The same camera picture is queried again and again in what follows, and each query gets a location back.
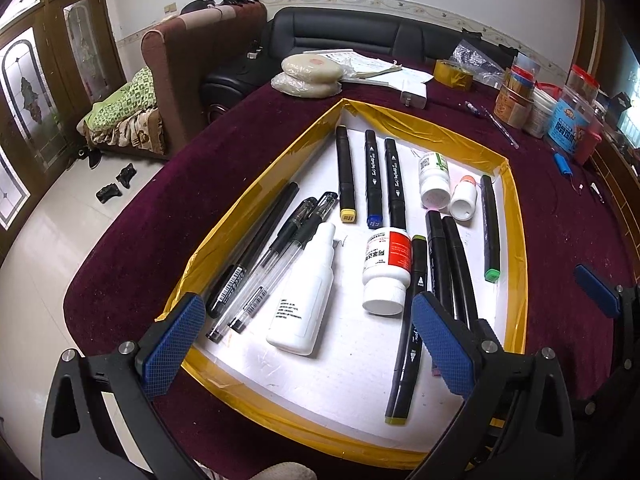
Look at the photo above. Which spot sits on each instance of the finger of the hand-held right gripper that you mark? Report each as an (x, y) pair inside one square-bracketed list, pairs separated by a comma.
[(605, 402), (595, 287)]

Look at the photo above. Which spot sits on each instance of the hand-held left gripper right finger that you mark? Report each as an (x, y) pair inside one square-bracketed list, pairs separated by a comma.
[(442, 345)]

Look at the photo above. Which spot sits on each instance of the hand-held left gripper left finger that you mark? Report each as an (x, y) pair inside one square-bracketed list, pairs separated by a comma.
[(170, 345)]

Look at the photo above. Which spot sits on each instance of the black marker olive caps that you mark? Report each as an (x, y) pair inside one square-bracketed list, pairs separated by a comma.
[(401, 385)]

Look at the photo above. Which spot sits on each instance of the plain black marker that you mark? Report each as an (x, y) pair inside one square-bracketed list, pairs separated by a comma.
[(457, 270)]

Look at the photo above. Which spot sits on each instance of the clear gel pen black cap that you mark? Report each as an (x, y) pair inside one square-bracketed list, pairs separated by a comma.
[(257, 300), (236, 305)]

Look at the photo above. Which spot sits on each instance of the black marker lilac cap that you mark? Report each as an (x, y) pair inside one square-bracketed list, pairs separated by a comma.
[(436, 255)]

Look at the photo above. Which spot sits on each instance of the white pill bottle red label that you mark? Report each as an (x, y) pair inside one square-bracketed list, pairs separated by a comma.
[(387, 270)]

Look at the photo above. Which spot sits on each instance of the black marker green cap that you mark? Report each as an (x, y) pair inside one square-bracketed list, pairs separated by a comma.
[(490, 225)]

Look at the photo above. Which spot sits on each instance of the white tray yellow taped rim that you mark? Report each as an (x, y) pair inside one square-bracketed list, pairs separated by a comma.
[(325, 385)]

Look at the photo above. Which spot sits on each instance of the slim black pen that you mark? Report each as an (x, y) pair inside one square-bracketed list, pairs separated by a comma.
[(255, 250)]

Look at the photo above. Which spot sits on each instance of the white spray bottle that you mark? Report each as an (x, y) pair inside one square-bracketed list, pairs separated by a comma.
[(300, 310)]

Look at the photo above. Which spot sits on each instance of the small white bottle orange end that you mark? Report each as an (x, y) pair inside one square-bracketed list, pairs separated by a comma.
[(462, 200)]

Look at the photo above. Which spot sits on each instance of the white bottle green label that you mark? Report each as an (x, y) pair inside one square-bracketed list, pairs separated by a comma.
[(434, 180)]

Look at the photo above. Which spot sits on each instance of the black marker light blue cap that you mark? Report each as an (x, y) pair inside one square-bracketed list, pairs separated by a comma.
[(394, 185)]

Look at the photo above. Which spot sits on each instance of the black marker yellow cap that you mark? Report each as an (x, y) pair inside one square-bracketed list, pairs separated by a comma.
[(344, 170)]

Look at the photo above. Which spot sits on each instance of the person's left hand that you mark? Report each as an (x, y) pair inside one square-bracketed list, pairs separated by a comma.
[(286, 472)]

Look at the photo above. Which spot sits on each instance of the maroon tablecloth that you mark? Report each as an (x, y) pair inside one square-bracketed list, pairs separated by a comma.
[(550, 220)]

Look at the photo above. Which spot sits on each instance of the metal nail clipper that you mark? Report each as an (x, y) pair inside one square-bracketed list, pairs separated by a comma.
[(596, 191)]

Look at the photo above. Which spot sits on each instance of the wooden brick pattern counter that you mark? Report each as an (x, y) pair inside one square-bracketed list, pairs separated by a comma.
[(622, 185)]

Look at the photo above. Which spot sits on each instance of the black slipper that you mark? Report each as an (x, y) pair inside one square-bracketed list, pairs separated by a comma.
[(127, 175), (91, 156), (107, 193)]

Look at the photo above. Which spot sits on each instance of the clear jar blue cartoon label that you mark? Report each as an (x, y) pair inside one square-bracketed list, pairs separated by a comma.
[(570, 125)]

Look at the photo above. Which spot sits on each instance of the white plastic jar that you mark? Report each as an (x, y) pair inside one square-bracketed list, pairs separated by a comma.
[(542, 112)]

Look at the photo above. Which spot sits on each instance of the thin clear pen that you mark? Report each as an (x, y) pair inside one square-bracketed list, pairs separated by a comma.
[(500, 127)]

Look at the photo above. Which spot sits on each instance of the clear jar red lid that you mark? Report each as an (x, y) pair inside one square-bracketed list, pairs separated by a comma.
[(582, 80)]

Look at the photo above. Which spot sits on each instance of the jar with coloured lids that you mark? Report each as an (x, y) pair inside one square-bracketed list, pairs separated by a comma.
[(525, 70)]

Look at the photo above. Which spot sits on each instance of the green patterned blanket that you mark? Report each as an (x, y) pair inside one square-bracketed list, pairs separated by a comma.
[(125, 100)]

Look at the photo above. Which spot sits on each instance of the white charger plug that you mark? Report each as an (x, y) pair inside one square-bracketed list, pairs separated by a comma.
[(416, 95)]

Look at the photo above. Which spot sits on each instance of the yellow tape roll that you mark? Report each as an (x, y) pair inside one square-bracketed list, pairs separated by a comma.
[(452, 75)]

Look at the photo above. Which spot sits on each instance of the silver foil bag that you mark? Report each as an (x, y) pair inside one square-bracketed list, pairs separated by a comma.
[(475, 57)]

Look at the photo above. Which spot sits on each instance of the wooden glass panel doors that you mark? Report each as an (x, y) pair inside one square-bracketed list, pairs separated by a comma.
[(30, 100)]

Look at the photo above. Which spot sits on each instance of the white papers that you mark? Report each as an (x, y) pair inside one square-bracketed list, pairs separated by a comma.
[(380, 67)]

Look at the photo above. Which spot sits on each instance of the brown sofa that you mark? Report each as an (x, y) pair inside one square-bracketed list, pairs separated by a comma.
[(180, 60)]

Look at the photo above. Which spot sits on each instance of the round white cake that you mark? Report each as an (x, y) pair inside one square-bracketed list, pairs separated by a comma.
[(305, 90), (310, 67)]

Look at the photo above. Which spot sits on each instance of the black leather sofa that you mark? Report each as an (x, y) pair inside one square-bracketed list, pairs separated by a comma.
[(350, 30)]

